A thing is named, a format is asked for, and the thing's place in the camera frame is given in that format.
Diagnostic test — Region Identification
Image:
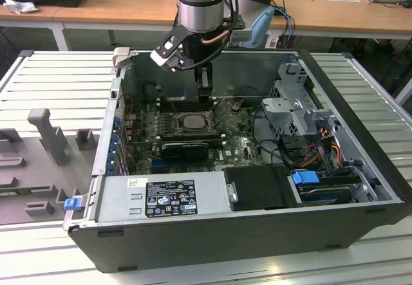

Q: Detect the black open PC case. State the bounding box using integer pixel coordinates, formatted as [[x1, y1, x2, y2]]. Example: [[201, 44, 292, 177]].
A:
[[66, 47, 407, 273]]

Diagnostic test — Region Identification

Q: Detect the blue cable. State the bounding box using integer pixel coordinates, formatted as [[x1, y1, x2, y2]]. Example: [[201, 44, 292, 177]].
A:
[[273, 6, 295, 46]]

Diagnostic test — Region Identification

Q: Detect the silver square CPU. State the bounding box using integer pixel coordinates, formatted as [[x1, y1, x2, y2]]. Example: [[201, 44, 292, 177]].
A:
[[182, 115, 207, 129]]

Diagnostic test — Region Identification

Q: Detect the green motherboard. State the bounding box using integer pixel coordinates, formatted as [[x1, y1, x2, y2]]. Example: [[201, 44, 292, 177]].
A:
[[124, 100, 284, 175]]

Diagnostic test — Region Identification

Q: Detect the black graphics card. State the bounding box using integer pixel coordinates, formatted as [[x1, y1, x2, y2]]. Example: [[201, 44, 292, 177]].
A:
[[160, 142, 209, 162]]

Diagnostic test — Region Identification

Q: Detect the green RAM stick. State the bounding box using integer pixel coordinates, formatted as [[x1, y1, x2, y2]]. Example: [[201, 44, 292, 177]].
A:
[[0, 187, 33, 198]]

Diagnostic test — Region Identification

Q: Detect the black round speaker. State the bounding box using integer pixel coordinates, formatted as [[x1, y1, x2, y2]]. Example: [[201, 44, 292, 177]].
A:
[[142, 84, 159, 102]]

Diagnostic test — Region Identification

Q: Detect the grey parts rack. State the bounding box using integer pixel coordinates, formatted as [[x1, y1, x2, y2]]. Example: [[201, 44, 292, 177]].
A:
[[0, 107, 101, 226]]

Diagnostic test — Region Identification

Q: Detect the pale blue teach pendant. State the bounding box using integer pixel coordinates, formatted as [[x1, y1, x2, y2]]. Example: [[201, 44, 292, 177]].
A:
[[238, 6, 277, 50]]

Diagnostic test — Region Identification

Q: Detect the CPU socket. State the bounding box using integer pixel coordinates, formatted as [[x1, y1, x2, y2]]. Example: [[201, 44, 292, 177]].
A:
[[173, 110, 216, 134]]

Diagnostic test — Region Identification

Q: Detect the crumpled white paper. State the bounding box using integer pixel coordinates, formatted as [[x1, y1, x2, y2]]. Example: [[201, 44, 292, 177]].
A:
[[3, 0, 39, 15]]

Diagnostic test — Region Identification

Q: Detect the red orange wire bundle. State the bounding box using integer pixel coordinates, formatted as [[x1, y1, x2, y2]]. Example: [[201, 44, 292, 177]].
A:
[[302, 135, 342, 170]]

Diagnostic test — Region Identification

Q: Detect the black plastic shroud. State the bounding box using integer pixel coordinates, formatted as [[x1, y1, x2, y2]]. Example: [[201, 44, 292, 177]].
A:
[[223, 165, 299, 212]]

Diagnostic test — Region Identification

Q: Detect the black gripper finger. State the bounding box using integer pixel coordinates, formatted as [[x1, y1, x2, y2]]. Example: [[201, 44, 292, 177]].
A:
[[196, 63, 215, 105]]

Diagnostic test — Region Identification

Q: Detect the grey power supply unit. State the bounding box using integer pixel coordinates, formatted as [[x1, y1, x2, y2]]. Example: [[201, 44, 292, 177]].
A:
[[95, 174, 233, 223]]

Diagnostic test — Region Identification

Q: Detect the black RAM slot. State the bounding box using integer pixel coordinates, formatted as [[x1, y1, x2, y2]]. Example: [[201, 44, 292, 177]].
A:
[[160, 103, 217, 109], [160, 99, 217, 105], [160, 135, 223, 142], [160, 130, 222, 137], [160, 107, 217, 113]]

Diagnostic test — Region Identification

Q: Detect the hard disk in blue carrier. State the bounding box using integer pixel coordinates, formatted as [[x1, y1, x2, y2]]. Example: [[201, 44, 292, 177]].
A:
[[291, 170, 355, 206]]

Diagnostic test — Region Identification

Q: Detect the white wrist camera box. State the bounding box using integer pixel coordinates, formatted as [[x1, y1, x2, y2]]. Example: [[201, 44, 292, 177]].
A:
[[149, 26, 191, 73]]

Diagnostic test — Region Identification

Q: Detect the silver metal drive cage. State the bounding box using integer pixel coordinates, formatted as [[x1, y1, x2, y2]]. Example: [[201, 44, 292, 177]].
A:
[[260, 62, 342, 173]]

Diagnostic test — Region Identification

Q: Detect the wooden desk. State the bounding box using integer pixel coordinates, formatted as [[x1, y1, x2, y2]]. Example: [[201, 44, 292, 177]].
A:
[[0, 0, 89, 53], [53, 0, 412, 41]]

